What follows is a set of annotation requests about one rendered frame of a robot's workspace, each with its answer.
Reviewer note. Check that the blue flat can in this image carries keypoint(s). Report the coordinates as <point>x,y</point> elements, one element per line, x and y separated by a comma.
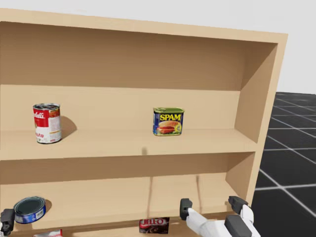
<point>29,211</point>

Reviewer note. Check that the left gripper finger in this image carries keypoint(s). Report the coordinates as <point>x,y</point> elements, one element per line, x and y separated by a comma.
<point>8,219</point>

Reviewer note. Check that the red and white carton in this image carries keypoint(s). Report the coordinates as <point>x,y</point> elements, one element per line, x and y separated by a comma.
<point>49,233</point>

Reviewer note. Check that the dark red carton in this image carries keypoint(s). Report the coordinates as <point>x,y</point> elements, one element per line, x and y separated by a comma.
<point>154,225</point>

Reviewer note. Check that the red and white can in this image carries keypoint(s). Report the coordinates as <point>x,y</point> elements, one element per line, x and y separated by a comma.
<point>47,123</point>

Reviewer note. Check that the green and blue rectangular can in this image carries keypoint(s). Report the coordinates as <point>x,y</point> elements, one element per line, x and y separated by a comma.
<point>168,122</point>

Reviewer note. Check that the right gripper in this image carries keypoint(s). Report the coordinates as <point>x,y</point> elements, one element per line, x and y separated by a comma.
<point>234,227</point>

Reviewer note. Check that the pale wooden shelf unit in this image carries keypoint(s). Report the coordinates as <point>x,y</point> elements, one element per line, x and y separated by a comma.
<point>118,61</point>

